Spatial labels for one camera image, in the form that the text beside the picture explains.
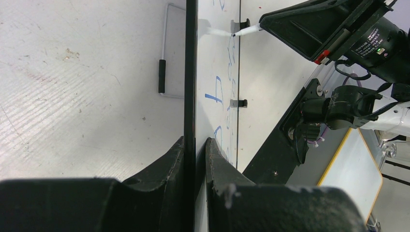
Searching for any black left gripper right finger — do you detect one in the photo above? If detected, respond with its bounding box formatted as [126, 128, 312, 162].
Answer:
[205, 138, 367, 232]

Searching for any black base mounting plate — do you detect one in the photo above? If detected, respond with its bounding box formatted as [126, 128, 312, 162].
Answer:
[243, 78, 325, 184]

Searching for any white blue whiteboard marker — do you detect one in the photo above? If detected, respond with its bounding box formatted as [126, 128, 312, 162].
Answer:
[232, 24, 263, 37]

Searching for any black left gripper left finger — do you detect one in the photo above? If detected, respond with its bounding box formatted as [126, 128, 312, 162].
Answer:
[0, 138, 184, 232]

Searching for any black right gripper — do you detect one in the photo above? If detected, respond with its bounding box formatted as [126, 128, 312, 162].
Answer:
[259, 0, 410, 84]

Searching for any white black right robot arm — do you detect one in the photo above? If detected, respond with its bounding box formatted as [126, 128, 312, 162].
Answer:
[259, 0, 410, 138]

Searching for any black framed whiteboard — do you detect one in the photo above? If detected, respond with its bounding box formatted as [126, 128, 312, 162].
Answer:
[182, 0, 242, 232]

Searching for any white wire whiteboard stand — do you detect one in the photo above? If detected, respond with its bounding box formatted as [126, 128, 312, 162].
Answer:
[158, 2, 186, 100]

